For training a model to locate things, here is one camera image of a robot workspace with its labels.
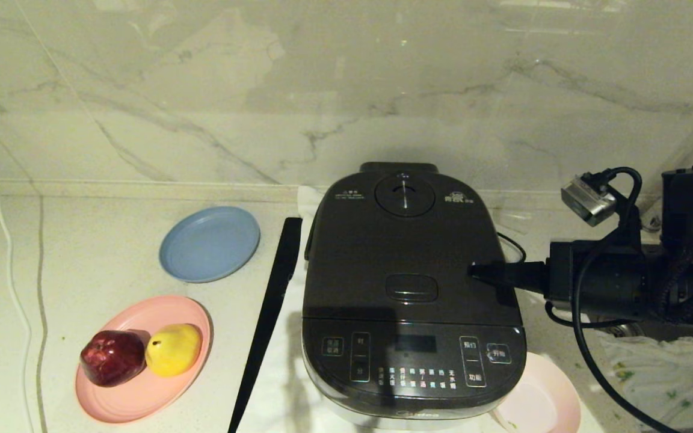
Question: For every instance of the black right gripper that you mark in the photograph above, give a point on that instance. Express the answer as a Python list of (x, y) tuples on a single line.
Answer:
[(560, 273)]

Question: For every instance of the black rice cooker lid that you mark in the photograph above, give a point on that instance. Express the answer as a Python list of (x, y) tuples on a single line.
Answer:
[(418, 252)]

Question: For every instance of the pink plastic bowl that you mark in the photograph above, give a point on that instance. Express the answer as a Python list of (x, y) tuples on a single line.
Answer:
[(548, 403)]

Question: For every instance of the white cloth with green specks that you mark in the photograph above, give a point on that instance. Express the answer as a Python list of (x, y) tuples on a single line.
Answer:
[(677, 379)]

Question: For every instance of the long black flat strip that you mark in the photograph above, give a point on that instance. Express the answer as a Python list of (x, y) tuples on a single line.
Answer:
[(271, 307)]

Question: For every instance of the blue plastic plate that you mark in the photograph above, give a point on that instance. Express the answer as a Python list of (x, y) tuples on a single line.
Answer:
[(209, 243)]

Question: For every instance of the yellow pear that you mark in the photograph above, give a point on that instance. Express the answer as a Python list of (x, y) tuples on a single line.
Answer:
[(173, 352)]

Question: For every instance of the pink plastic plate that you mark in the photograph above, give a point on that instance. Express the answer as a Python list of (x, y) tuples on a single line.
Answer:
[(136, 400)]

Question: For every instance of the red apple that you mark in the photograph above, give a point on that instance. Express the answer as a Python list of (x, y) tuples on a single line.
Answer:
[(112, 359)]

